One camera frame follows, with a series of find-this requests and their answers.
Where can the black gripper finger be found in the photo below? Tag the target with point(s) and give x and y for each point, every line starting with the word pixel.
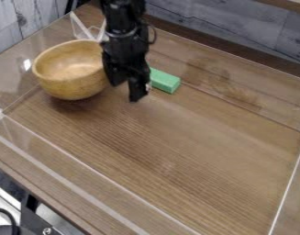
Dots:
pixel 138 87
pixel 116 72

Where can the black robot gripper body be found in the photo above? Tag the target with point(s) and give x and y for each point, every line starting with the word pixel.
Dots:
pixel 127 48

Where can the wooden bowl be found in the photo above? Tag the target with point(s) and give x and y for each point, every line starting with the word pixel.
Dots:
pixel 70 70

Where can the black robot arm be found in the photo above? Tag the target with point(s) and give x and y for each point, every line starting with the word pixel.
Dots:
pixel 123 16

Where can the green stick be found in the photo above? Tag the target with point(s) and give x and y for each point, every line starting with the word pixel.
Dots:
pixel 165 81

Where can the black metal base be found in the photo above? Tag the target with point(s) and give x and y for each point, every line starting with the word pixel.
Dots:
pixel 32 224

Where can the clear acrylic corner bracket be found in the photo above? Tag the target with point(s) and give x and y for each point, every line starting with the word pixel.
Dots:
pixel 82 32

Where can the clear acrylic enclosure wall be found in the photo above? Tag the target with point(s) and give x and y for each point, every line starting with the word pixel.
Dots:
pixel 84 195

